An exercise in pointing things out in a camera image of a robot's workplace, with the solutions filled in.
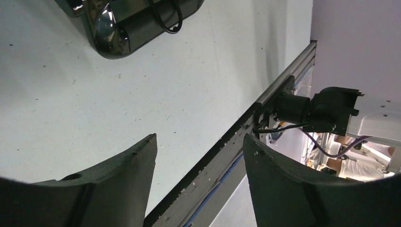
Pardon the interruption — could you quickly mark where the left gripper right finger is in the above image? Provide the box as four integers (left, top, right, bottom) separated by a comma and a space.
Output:
243, 134, 401, 227

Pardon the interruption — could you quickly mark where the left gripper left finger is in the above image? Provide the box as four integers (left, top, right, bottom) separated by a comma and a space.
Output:
0, 134, 157, 227

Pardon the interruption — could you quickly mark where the black poker set case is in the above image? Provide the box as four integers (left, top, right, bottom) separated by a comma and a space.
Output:
57, 0, 203, 60

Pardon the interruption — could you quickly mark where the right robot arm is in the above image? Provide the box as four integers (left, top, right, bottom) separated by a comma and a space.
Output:
273, 87, 401, 147

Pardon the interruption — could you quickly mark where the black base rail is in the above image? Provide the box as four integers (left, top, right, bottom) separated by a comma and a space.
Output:
144, 41, 317, 227

